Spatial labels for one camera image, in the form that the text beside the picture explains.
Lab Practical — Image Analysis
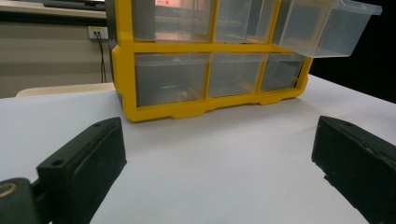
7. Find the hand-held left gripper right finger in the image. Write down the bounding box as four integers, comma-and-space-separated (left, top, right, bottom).
311, 115, 396, 224

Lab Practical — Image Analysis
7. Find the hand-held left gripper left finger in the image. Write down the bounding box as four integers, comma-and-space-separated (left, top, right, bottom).
35, 117, 128, 224

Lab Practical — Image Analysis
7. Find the clear plastic storage drawer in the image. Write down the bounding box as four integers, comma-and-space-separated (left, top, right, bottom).
272, 0, 383, 59

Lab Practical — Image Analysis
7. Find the beige side table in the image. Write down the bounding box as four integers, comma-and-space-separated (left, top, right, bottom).
15, 81, 117, 98

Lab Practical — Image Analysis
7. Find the yellow plastic drawer cabinet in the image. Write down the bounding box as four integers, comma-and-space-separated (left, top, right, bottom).
110, 0, 314, 123

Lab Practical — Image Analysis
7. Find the set of clear cabinet drawers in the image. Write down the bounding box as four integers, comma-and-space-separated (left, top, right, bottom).
132, 0, 308, 108

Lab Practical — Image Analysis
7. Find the dark flat object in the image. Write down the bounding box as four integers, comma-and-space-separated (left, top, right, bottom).
42, 0, 107, 12

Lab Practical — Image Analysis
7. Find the light wooden shelf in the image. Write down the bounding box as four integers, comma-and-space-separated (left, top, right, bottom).
0, 0, 107, 20

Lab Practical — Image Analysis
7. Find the black power cable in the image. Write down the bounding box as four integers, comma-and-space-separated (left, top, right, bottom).
94, 31, 107, 84

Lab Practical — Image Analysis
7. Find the white wall socket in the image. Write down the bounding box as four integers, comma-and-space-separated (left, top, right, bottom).
88, 25, 109, 41

